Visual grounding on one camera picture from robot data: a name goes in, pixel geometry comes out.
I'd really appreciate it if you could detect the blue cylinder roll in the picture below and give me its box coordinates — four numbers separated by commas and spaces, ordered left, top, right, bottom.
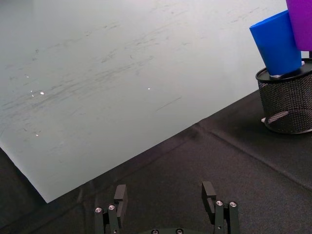
249, 10, 303, 76

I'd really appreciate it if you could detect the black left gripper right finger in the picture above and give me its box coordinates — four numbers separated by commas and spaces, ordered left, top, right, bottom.
201, 181, 239, 234

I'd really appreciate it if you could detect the purple cylinder roll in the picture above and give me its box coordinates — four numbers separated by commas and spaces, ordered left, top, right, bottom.
285, 0, 312, 52

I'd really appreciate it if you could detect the black table cloth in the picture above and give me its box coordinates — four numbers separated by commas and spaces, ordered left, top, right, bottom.
0, 87, 312, 234

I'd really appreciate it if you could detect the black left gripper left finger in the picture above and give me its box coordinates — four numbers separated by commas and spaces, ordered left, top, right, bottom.
94, 184, 128, 234

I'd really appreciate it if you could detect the black mesh holder cup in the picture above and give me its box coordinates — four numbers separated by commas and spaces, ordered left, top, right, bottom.
255, 58, 312, 135

